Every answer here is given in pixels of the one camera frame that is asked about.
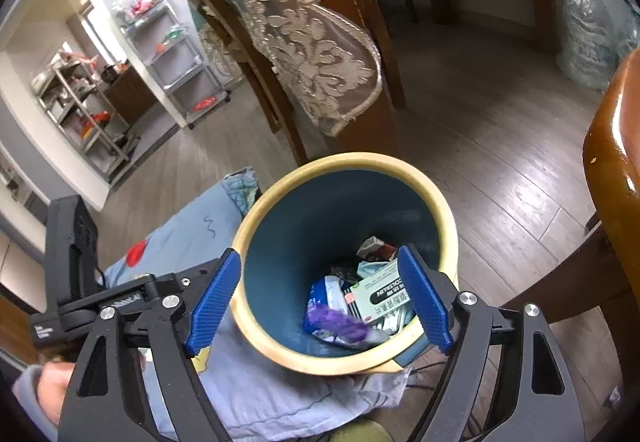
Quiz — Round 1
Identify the green white paper box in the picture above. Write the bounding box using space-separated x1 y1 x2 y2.
343 260 414 332

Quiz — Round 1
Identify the blue white wipes package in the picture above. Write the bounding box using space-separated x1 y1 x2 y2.
303 275 349 344

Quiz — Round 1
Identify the purple small bottle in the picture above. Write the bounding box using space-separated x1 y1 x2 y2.
304 304 390 349

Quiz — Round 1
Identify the light blue face mask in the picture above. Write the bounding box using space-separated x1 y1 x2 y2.
357 261 388 280

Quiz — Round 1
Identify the pink snack wrapper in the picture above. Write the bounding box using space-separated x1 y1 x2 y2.
356 236 397 262

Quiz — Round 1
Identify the person's left hand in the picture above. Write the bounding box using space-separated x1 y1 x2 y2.
36 358 75 426

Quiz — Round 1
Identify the light blue cartoon cushion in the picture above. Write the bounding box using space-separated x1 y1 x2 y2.
104 167 410 441

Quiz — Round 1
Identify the teal bin with yellow rim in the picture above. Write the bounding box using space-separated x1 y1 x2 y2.
230 152 459 376

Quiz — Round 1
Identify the orange wooden chair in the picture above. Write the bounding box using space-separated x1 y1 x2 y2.
499 46 640 328

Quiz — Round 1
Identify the metal kitchen shelf rack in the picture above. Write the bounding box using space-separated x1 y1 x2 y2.
32 49 140 183

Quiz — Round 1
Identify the teal lace tablecloth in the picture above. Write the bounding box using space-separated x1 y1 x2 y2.
224 0 383 138

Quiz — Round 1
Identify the grey plastic shelf trolley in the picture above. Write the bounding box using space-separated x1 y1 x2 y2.
118 0 230 128

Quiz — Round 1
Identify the clear water bottle pack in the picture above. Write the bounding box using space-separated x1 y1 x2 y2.
556 0 639 91

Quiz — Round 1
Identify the wooden dining chair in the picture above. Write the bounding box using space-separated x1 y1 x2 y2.
189 0 399 165

